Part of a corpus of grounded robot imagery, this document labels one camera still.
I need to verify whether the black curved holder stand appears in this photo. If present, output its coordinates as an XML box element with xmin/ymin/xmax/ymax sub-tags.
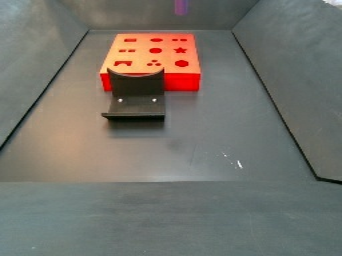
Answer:
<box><xmin>101</xmin><ymin>69</ymin><xmax>166</xmax><ymax>120</ymax></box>

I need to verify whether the purple strip on back wall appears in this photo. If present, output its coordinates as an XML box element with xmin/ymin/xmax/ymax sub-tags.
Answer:
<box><xmin>174</xmin><ymin>0</ymin><xmax>188</xmax><ymax>15</ymax></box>

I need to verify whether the red shape sorter block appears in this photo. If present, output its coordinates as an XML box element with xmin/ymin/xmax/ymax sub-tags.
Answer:
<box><xmin>99</xmin><ymin>33</ymin><xmax>202</xmax><ymax>91</ymax></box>

